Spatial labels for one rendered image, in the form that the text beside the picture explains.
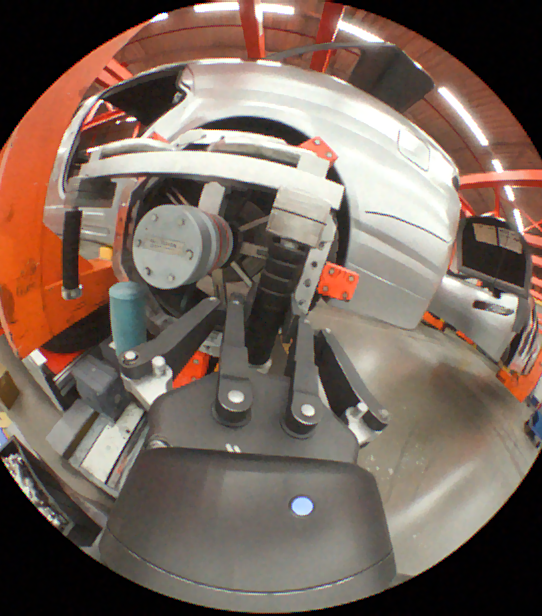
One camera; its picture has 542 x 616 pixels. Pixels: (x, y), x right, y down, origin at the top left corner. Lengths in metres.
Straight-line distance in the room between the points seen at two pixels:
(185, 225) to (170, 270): 0.07
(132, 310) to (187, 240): 0.21
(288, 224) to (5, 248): 0.61
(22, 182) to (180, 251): 0.50
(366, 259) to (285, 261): 0.51
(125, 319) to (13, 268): 0.38
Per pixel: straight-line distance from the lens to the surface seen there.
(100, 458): 0.93
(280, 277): 0.17
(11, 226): 0.60
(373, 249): 0.67
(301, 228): 0.17
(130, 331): 0.44
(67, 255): 0.36
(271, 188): 0.21
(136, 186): 0.54
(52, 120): 0.65
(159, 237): 0.29
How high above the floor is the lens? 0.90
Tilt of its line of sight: 20 degrees down
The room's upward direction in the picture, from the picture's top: 17 degrees clockwise
